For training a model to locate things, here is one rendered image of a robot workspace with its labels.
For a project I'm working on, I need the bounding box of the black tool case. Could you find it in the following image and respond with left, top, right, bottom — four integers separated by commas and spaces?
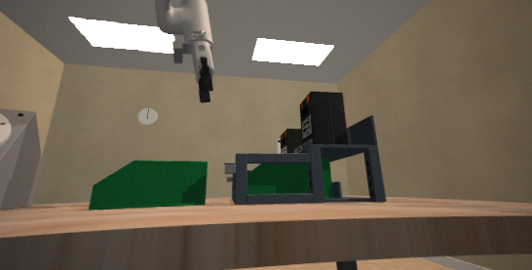
300, 92, 349, 145

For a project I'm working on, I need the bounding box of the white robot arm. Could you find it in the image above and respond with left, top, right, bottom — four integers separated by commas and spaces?
0, 0, 212, 146

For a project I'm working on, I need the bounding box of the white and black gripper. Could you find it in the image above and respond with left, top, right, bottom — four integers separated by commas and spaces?
187, 41, 214, 102

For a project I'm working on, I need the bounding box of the dark olive tool case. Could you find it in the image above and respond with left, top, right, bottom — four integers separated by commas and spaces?
281, 129, 302, 154

